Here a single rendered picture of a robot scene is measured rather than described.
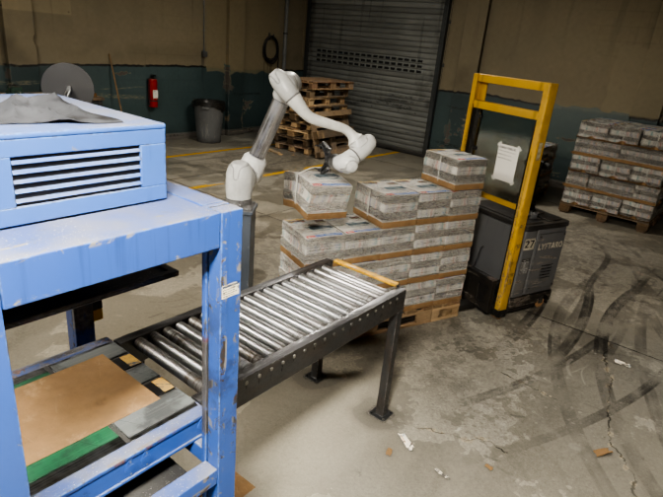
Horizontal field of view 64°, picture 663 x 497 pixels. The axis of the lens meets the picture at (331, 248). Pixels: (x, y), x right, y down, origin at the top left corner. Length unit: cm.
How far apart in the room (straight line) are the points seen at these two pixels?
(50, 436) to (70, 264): 81
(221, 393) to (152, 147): 73
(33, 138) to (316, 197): 216
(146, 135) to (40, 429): 98
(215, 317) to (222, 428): 38
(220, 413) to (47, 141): 90
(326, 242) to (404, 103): 790
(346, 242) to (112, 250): 240
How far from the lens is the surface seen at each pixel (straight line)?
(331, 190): 325
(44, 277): 119
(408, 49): 1102
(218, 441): 177
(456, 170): 389
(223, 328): 154
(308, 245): 334
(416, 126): 1092
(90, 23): 969
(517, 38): 1016
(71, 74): 212
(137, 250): 128
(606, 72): 971
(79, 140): 135
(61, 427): 192
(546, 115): 410
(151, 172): 146
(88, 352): 226
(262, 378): 212
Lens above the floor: 198
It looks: 21 degrees down
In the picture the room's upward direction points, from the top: 5 degrees clockwise
